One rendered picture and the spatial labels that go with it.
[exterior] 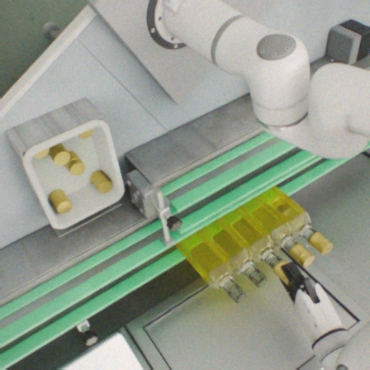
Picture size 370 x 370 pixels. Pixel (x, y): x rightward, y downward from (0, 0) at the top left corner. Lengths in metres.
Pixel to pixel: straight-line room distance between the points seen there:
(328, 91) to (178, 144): 0.48
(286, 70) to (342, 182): 0.79
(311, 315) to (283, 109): 0.40
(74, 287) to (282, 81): 0.59
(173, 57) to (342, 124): 0.42
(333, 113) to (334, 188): 0.76
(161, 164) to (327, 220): 0.54
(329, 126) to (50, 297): 0.64
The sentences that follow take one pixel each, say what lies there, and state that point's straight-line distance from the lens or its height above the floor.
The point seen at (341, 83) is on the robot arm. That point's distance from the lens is 0.68.
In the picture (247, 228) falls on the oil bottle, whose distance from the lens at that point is 1.06.
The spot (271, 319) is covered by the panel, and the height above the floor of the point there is 1.17.
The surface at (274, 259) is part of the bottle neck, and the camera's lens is 1.03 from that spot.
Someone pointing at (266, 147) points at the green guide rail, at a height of 0.93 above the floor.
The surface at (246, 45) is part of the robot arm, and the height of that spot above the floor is 1.02.
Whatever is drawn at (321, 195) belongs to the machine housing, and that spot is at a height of 0.95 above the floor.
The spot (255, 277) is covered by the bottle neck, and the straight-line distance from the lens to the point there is 1.00.
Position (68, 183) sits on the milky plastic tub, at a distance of 1.03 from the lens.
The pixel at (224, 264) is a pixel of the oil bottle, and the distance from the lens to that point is 1.00.
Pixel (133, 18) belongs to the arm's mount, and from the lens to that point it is 0.88.
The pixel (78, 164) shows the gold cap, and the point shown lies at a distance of 0.95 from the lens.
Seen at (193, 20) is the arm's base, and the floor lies 0.89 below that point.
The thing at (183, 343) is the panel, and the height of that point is 1.10.
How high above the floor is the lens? 1.52
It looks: 37 degrees down
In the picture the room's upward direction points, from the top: 136 degrees clockwise
